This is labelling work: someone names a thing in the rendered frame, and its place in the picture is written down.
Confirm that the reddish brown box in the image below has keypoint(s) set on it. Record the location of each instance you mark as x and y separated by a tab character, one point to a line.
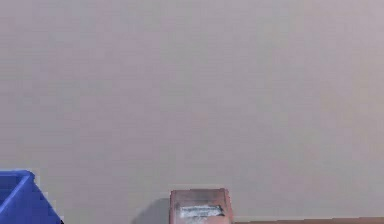
200	200

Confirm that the blue plastic bin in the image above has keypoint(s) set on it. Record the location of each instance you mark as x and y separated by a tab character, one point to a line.
20	203

